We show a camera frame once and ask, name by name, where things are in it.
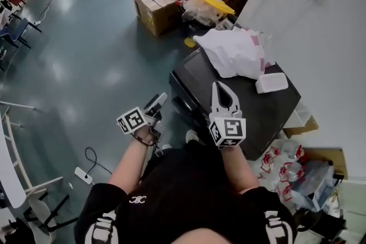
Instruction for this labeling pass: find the white folding table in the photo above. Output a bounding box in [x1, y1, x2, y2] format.
[0, 100, 65, 209]

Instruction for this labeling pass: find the dark blue chair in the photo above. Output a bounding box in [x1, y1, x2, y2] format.
[0, 17, 42, 50]

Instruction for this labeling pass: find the black and yellow case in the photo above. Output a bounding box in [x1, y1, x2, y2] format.
[177, 0, 230, 48]

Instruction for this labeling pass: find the white power strip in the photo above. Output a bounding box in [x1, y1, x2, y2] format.
[74, 166, 95, 185]

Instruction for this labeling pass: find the person's black shirt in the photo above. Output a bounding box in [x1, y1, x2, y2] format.
[73, 141, 299, 244]

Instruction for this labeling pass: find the brown cardboard sheet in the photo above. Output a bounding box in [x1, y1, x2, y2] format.
[283, 114, 320, 139]
[303, 147, 349, 181]

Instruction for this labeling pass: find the person's right white shoe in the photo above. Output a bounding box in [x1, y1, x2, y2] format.
[185, 130, 200, 145]

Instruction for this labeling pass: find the person's left forearm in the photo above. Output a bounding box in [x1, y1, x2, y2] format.
[108, 126, 157, 195]

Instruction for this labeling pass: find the white plastic container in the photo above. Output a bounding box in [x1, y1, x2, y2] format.
[255, 72, 289, 94]

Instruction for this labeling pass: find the white plastic bag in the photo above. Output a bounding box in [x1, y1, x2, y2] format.
[193, 27, 277, 81]

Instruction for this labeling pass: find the bluish plastic bag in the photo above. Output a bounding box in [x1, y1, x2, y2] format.
[288, 159, 336, 213]

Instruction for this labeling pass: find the clear plastic bag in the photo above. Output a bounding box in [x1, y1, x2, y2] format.
[182, 0, 227, 24]

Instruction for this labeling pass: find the person's right forearm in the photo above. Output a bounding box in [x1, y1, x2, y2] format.
[221, 147, 261, 195]

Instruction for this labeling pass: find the black cable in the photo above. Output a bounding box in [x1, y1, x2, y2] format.
[84, 147, 113, 176]

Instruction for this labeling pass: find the white chair black frame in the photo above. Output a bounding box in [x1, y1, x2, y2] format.
[22, 191, 79, 244]

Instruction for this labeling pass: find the pile of clear red-printed bags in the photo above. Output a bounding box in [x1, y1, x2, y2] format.
[258, 141, 312, 204]

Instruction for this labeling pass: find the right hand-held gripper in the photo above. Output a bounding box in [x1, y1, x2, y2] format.
[208, 81, 247, 150]

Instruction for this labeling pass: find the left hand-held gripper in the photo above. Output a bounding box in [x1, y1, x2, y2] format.
[116, 91, 169, 143]

